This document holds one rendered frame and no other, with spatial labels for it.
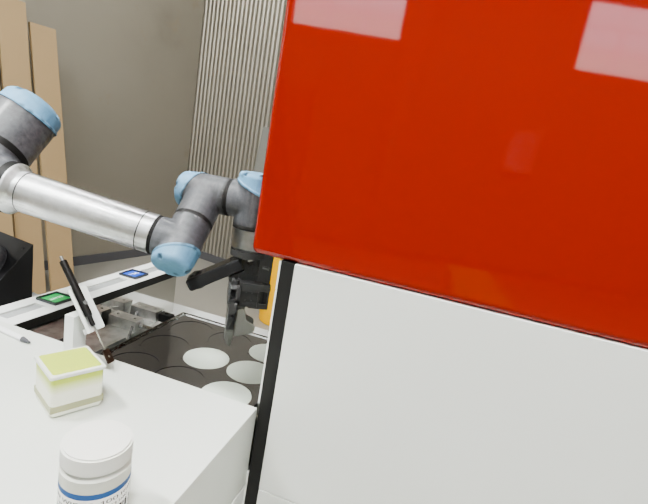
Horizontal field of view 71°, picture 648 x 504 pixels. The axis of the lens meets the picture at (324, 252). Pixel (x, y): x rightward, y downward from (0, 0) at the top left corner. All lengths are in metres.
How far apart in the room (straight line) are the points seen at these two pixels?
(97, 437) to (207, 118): 4.65
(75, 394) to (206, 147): 4.43
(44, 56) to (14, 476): 3.61
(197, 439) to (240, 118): 4.25
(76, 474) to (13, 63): 3.57
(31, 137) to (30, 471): 0.61
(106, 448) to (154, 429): 0.19
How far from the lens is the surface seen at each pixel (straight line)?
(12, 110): 1.06
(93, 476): 0.55
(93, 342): 1.18
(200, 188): 0.91
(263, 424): 0.80
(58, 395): 0.76
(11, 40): 3.99
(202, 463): 0.68
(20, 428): 0.77
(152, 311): 1.28
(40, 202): 0.94
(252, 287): 0.92
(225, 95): 4.96
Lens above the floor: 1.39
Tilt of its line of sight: 13 degrees down
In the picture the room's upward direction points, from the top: 10 degrees clockwise
